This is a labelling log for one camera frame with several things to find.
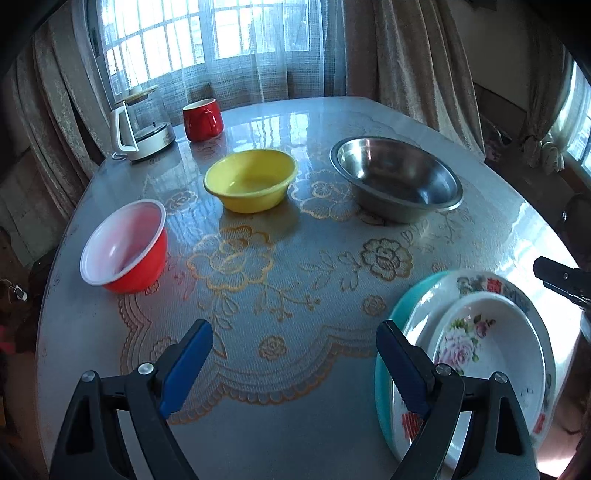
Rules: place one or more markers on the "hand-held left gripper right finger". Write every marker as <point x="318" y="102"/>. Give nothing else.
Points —
<point x="406" y="369"/>

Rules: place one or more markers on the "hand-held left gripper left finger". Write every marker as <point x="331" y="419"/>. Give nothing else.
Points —
<point x="184" y="369"/>

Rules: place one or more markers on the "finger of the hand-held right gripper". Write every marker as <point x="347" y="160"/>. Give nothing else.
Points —
<point x="565" y="279"/>

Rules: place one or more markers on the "teal plastic plate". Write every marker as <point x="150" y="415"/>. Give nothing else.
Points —
<point x="382" y="415"/>

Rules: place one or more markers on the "large white patterned plate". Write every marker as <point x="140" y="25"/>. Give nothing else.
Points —
<point x="427" y="311"/>

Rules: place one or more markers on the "small white floral plate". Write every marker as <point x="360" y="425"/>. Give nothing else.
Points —
<point x="498" y="341"/>

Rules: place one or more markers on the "red plastic bowl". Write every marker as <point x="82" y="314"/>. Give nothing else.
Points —
<point x="115" y="244"/>

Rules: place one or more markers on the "stainless steel bowl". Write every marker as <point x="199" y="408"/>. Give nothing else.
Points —
<point x="397" y="177"/>

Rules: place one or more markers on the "yellow bowl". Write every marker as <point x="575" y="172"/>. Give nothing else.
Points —
<point x="251" y="177"/>

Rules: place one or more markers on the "dark chair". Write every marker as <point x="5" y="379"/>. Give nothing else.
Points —
<point x="577" y="217"/>

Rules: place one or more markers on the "side window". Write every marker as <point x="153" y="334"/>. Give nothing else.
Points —
<point x="579" y="124"/>

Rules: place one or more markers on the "tied beige side curtain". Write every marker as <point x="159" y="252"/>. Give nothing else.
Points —
<point x="545" y="120"/>

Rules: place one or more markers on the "black bench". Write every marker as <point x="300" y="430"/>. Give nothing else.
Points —
<point x="44" y="272"/>

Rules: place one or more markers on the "white charger plug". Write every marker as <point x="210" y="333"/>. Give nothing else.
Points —
<point x="19" y="293"/>

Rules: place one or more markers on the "white glass electric kettle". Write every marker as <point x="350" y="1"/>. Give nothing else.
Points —
<point x="147" y="138"/>

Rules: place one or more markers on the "red mug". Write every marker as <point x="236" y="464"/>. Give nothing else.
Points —
<point x="201" y="122"/>

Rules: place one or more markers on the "sheer white curtain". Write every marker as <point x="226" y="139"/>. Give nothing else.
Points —
<point x="258" y="78"/>

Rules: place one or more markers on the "window with white grille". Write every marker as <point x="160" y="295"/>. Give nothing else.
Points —
<point x="184" y="37"/>

